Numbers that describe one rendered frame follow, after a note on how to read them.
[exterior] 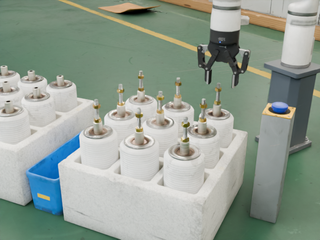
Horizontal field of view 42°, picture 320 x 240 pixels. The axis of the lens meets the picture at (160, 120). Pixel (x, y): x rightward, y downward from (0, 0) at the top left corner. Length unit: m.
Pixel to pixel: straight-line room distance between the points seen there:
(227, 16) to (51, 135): 0.61
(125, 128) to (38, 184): 0.28
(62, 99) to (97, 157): 0.38
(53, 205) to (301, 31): 0.92
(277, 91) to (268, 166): 0.43
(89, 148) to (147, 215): 0.22
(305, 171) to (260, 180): 0.35
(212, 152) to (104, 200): 0.29
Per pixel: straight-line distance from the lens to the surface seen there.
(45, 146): 1.27
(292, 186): 1.37
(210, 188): 0.98
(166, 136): 1.08
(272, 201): 1.16
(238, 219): 1.20
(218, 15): 1.06
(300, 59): 1.45
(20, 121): 1.22
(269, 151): 1.09
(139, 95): 1.24
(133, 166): 1.00
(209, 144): 1.04
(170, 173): 0.96
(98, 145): 1.04
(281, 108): 1.05
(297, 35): 1.43
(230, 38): 1.07
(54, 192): 1.17
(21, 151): 1.20
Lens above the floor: 0.73
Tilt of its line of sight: 25 degrees down
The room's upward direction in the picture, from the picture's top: straight up
